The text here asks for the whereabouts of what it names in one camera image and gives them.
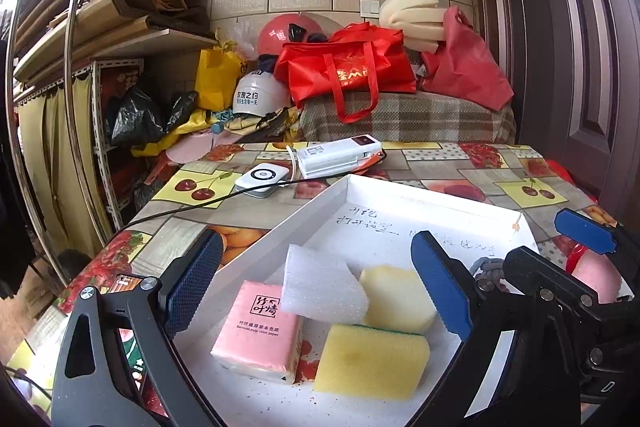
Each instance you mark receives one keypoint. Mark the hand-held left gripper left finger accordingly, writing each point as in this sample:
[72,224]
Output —
[195,282]

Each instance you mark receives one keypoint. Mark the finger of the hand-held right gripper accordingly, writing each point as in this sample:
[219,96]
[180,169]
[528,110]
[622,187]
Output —
[540,272]
[585,229]

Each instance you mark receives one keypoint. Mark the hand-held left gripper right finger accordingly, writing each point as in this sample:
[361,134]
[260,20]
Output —
[440,287]

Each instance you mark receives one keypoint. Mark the pale yellow sponge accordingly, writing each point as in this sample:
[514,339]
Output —
[395,297]

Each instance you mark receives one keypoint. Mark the pink plush towel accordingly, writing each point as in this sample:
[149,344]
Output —
[597,279]

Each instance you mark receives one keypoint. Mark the pink tissue pack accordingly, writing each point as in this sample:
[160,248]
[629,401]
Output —
[255,332]

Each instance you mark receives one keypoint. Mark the white cardboard tray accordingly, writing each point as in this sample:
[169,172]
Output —
[400,207]

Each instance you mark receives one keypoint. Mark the yellow green scouring sponge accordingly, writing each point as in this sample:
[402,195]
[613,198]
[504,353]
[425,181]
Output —
[370,362]

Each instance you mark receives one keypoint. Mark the white foam piece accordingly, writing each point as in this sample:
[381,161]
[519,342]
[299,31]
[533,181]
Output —
[320,287]

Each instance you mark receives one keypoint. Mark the white round device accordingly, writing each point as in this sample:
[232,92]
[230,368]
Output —
[262,179]

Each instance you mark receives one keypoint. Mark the fruit print tablecloth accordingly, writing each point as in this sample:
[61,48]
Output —
[425,162]

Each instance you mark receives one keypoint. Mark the pink sun hat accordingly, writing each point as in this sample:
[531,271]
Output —
[192,147]

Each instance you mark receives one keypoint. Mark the yellow cloth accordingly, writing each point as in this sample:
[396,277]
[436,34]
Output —
[185,127]

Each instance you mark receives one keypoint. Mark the white power bank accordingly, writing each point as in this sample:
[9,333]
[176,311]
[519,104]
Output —
[335,154]

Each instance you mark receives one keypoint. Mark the plaid covered box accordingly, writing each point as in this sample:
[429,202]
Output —
[400,119]

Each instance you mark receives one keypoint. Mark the grey panelled door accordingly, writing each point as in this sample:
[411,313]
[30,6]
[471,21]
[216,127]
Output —
[575,57]

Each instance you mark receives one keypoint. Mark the black plastic bag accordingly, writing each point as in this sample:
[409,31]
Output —
[180,107]
[135,117]

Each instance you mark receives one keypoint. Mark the beige curtain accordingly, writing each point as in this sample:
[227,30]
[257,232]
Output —
[55,147]

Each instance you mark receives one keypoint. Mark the white helmet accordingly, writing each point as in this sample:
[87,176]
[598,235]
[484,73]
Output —
[255,94]

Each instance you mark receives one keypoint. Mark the red plastic bag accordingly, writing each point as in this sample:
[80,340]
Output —
[465,67]

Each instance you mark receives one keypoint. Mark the yellow bag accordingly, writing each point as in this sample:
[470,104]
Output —
[215,77]

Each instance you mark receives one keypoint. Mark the red tote bag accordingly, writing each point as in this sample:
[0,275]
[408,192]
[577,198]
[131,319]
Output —
[350,62]

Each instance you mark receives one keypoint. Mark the clear plastic bag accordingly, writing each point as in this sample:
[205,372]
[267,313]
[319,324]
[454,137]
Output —
[245,34]

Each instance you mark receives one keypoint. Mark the chrome clothes rack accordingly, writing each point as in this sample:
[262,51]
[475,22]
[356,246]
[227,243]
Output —
[75,57]

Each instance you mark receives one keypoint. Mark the angle iron shelf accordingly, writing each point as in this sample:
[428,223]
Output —
[100,42]

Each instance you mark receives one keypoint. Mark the pink helmet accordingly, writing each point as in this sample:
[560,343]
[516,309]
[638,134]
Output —
[280,34]

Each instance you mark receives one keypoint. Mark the cream foam pieces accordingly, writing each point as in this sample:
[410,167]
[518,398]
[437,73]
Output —
[410,17]

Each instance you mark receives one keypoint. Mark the brown paper bags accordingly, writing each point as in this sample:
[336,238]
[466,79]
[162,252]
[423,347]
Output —
[165,2]

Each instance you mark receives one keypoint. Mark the white wall switch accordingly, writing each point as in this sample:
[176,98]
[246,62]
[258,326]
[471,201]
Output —
[371,8]

